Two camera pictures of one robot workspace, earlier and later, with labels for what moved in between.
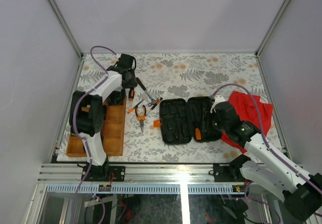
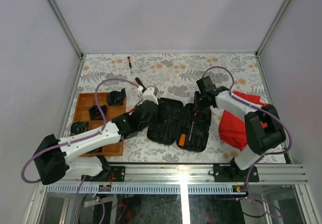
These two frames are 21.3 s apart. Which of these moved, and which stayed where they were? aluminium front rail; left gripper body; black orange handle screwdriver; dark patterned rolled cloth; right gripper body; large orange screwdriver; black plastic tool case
Moved: right gripper body; black plastic tool case; large orange screwdriver; black orange handle screwdriver; left gripper body
Stayed: dark patterned rolled cloth; aluminium front rail
